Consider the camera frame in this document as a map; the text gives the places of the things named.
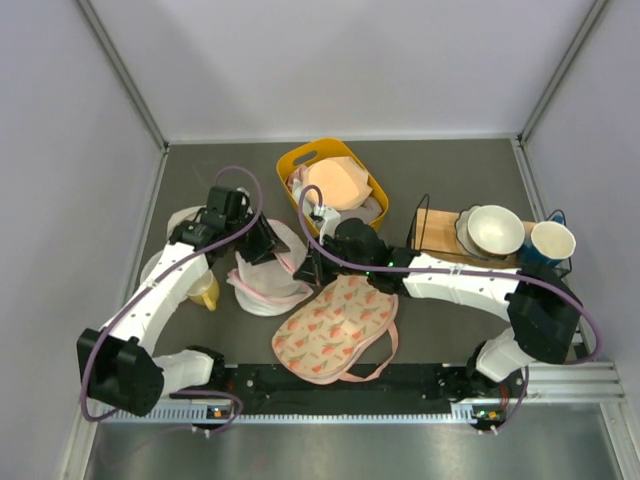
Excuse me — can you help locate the yellow mug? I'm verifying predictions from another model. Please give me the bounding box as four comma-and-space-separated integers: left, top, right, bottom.
187, 271, 220, 311

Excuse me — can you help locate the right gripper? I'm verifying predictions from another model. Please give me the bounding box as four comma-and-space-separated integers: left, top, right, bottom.
295, 232, 372, 287

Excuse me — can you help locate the peach padded bra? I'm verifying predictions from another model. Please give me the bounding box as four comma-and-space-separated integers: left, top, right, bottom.
303, 156, 372, 211

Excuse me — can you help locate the blue paper cup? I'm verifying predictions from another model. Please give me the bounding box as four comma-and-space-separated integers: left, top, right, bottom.
517, 221, 577, 267

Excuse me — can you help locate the white ceramic bowl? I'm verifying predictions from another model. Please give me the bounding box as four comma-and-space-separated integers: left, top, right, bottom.
467, 205, 526, 256

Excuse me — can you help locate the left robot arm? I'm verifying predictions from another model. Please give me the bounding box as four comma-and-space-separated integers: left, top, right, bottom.
76, 186, 290, 416

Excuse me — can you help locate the white garment in basket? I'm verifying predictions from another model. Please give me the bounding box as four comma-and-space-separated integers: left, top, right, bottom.
291, 177, 313, 214

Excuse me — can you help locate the white saucer plate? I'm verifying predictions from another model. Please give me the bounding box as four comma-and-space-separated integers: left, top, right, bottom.
139, 250, 163, 285

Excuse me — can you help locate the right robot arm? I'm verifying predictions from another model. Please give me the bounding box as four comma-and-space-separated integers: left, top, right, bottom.
294, 219, 582, 396

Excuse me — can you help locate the white pink-trimmed mesh laundry bag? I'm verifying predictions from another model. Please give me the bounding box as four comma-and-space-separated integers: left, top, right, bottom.
227, 219, 307, 298

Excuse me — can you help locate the yellow plastic basket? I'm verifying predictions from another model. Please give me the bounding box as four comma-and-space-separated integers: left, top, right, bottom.
276, 138, 389, 234

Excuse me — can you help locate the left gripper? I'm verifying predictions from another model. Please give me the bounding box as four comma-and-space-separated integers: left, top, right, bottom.
226, 208, 289, 265

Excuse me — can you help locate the black wire wooden rack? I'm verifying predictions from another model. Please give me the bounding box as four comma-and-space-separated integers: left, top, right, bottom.
407, 193, 571, 286

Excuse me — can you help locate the scalloped white plate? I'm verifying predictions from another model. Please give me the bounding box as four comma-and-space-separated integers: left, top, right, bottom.
454, 205, 480, 255

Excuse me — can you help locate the empty pink-trimmed mesh laundry bag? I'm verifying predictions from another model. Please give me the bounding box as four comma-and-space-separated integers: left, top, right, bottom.
235, 288, 313, 317

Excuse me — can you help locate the grey garment in basket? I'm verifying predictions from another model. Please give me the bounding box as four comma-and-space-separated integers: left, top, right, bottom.
343, 196, 383, 231

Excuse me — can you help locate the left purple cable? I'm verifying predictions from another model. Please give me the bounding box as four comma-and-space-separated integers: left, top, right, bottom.
79, 167, 264, 431

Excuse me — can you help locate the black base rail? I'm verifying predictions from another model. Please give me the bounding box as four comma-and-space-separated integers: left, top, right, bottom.
216, 364, 472, 415

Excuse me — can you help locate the tulip print bra bag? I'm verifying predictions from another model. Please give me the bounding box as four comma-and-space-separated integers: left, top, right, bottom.
271, 276, 399, 385

